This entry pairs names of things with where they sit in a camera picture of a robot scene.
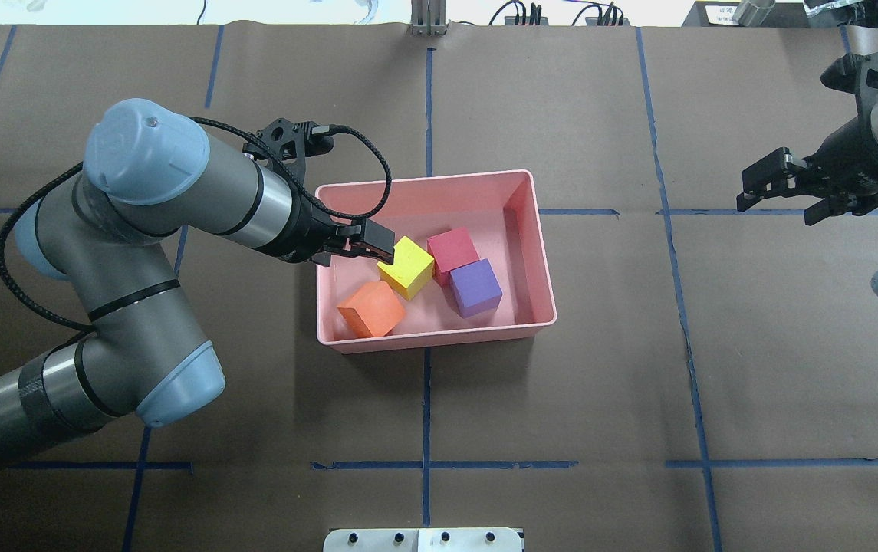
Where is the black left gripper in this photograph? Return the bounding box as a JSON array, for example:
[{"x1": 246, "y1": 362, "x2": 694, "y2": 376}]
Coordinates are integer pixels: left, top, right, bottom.
[{"x1": 285, "y1": 199, "x2": 396, "y2": 267}]

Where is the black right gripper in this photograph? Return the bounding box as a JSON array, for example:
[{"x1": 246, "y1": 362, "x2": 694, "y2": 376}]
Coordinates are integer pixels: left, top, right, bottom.
[{"x1": 736, "y1": 123, "x2": 878, "y2": 226}]

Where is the yellow foam block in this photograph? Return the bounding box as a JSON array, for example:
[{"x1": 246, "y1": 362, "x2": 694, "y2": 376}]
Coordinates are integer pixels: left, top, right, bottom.
[{"x1": 377, "y1": 235, "x2": 435, "y2": 301}]

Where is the orange foam block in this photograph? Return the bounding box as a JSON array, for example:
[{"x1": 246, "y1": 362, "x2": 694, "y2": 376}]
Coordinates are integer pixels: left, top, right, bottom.
[{"x1": 337, "y1": 281, "x2": 406, "y2": 338}]

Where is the red foam block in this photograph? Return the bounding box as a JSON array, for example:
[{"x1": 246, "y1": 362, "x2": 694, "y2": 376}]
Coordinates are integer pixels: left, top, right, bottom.
[{"x1": 426, "y1": 227, "x2": 480, "y2": 287}]

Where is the purple foam block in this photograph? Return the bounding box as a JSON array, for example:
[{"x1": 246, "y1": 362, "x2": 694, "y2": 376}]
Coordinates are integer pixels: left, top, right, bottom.
[{"x1": 449, "y1": 258, "x2": 503, "y2": 318}]

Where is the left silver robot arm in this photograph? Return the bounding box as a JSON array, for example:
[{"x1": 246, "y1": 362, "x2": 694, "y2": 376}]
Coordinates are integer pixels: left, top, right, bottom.
[{"x1": 0, "y1": 98, "x2": 396, "y2": 471}]

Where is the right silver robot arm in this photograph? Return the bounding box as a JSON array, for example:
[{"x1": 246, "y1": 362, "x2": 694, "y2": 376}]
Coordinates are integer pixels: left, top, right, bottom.
[{"x1": 736, "y1": 52, "x2": 878, "y2": 226}]

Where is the pink plastic bin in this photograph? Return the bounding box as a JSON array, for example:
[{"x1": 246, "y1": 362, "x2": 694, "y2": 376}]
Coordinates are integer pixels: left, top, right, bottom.
[{"x1": 315, "y1": 170, "x2": 557, "y2": 354}]

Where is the black tray strip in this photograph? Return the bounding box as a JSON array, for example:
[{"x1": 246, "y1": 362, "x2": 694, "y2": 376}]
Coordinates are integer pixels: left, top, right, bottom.
[{"x1": 681, "y1": 1, "x2": 810, "y2": 28}]

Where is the small metal cup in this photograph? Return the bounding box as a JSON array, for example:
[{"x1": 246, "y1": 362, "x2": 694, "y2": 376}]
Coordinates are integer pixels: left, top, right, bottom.
[{"x1": 731, "y1": 0, "x2": 777, "y2": 28}]

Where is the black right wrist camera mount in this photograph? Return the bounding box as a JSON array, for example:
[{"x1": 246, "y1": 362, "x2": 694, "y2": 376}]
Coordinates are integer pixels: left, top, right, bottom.
[{"x1": 820, "y1": 52, "x2": 878, "y2": 97}]

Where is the aluminium frame post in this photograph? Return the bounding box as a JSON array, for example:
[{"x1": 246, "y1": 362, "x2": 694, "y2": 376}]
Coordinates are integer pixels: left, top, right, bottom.
[{"x1": 408, "y1": 0, "x2": 449, "y2": 36}]

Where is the white pedestal column base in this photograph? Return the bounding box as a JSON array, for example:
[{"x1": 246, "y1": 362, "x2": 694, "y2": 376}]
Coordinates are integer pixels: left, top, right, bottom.
[{"x1": 322, "y1": 527, "x2": 526, "y2": 551}]

